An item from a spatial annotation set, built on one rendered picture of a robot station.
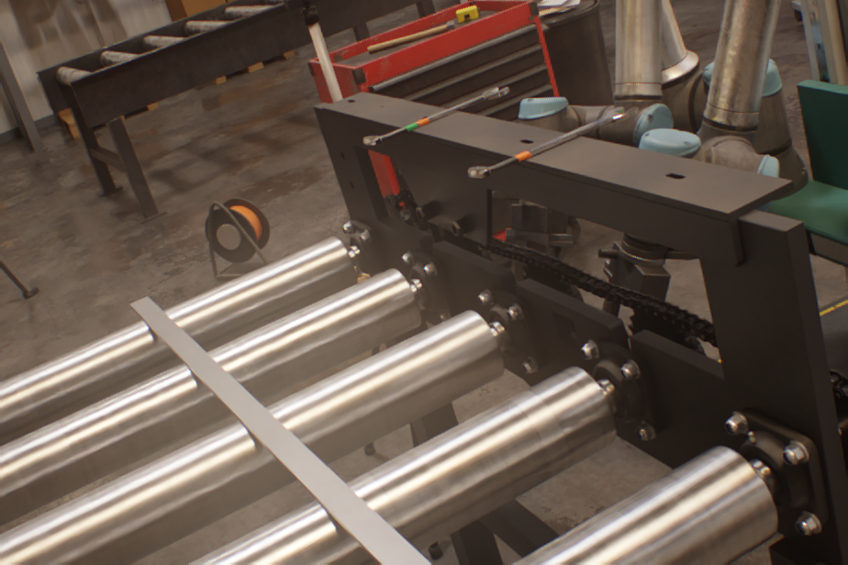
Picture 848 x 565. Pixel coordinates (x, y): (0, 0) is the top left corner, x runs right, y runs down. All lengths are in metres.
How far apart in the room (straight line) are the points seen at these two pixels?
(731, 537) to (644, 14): 1.17
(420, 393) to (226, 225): 3.43
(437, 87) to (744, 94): 2.11
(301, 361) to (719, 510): 0.89
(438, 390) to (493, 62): 2.41
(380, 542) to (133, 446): 0.70
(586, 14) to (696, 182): 4.14
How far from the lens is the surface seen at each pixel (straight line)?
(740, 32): 1.83
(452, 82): 3.86
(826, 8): 2.30
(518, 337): 1.70
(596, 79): 5.45
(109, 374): 2.11
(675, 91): 2.39
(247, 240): 5.00
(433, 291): 1.95
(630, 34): 2.12
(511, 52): 3.99
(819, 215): 2.26
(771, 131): 2.34
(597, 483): 2.88
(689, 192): 1.23
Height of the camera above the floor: 1.60
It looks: 20 degrees down
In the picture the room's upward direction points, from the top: 17 degrees counter-clockwise
